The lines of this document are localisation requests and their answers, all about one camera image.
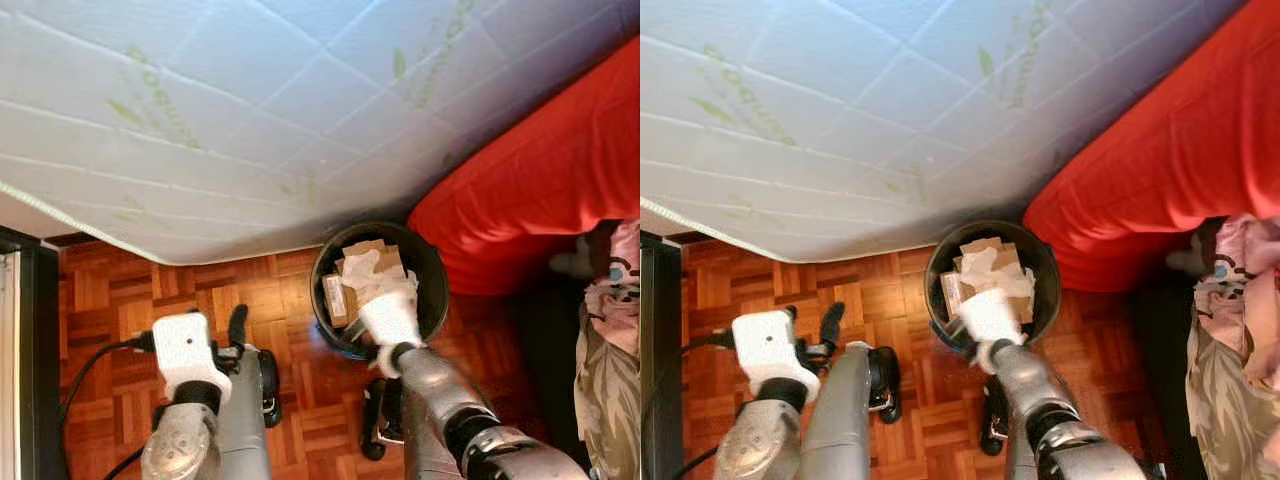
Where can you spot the white tissue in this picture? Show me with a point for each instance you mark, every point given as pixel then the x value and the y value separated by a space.
pixel 370 272
pixel 990 270

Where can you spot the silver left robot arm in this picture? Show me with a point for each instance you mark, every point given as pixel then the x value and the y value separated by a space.
pixel 180 450
pixel 750 450

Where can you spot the black left robot foot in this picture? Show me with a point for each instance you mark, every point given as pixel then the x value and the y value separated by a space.
pixel 885 385
pixel 270 385

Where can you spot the black robot foot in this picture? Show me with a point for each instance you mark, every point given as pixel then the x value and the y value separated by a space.
pixel 372 420
pixel 993 420
pixel 885 385
pixel 270 385

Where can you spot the small printed cardboard box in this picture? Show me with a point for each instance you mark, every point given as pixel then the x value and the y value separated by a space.
pixel 335 300
pixel 952 295

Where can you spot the brown cardboard pieces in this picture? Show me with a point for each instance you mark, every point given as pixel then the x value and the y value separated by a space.
pixel 985 247
pixel 365 246

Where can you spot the black right robot foot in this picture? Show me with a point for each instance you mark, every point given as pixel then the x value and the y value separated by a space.
pixel 372 420
pixel 993 420

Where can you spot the pink cartoon print blanket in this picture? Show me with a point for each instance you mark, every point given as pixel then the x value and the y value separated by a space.
pixel 620 300
pixel 1250 250

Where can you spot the black waste bin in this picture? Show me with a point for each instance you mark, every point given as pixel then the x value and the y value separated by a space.
pixel 432 290
pixel 1045 280

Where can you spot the bed with grey floral sheet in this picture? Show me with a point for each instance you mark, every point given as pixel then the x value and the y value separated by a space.
pixel 605 400
pixel 1230 420

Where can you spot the white quilted mattress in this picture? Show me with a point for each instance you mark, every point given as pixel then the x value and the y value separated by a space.
pixel 250 120
pixel 880 110

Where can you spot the large red pillow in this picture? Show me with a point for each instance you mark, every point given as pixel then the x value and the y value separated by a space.
pixel 1170 170
pixel 540 190

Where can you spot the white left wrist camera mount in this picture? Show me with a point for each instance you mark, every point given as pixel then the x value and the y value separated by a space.
pixel 185 350
pixel 770 350

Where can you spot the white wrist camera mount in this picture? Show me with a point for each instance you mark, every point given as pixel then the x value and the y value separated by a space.
pixel 185 350
pixel 995 318
pixel 770 350
pixel 390 318

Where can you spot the dark door frame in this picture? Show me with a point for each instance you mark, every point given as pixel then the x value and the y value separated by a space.
pixel 660 350
pixel 40 350

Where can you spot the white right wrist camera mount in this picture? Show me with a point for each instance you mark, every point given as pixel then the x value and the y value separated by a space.
pixel 390 318
pixel 995 318

